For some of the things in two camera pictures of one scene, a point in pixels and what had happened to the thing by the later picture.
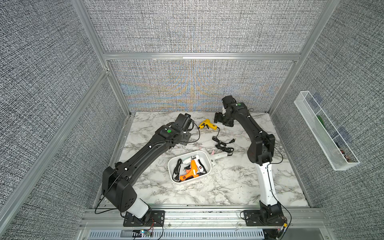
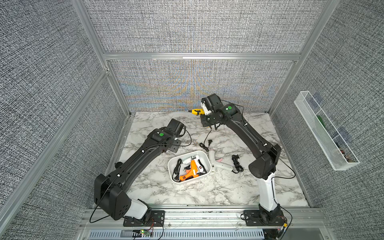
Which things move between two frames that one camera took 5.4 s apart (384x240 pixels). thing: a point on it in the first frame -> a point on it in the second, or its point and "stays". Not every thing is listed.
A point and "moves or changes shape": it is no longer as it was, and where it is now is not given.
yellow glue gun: (208, 124) moves or changes shape
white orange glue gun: (201, 168) stays
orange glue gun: (193, 171) stays
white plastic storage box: (202, 157) stays
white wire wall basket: (336, 151) stays
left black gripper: (187, 137) -> (178, 142)
